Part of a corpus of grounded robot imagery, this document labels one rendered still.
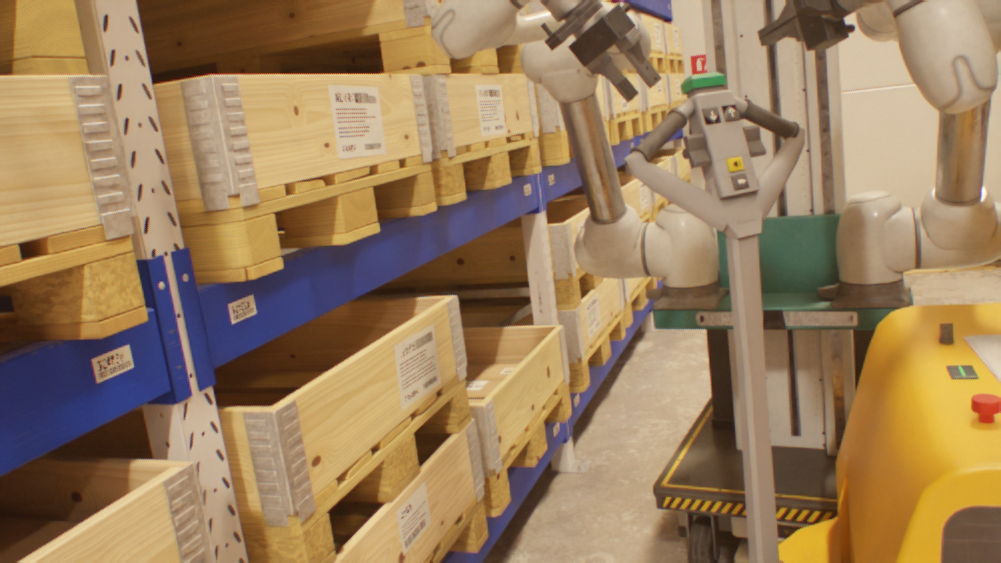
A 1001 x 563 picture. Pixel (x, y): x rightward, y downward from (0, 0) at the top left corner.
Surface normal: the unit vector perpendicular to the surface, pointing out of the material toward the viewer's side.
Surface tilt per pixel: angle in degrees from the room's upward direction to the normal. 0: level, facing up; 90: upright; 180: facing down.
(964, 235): 117
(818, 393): 90
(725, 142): 74
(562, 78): 122
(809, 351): 90
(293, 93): 90
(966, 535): 90
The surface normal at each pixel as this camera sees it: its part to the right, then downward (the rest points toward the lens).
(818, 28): -0.88, 0.19
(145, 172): 0.94, -0.05
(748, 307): 0.46, 0.11
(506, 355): -0.33, 0.21
